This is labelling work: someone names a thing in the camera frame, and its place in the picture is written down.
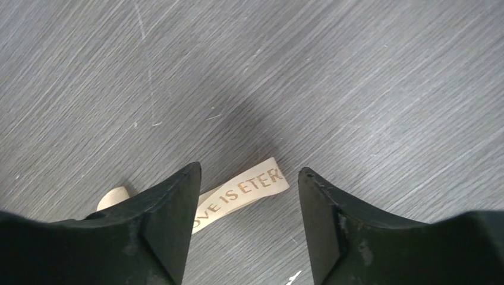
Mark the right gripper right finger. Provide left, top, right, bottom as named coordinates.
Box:
left=298, top=167, right=503, bottom=284

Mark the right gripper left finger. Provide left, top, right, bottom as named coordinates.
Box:
left=1, top=162, right=201, bottom=284

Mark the cream printed ribbon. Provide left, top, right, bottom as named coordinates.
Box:
left=87, top=157, right=289, bottom=238

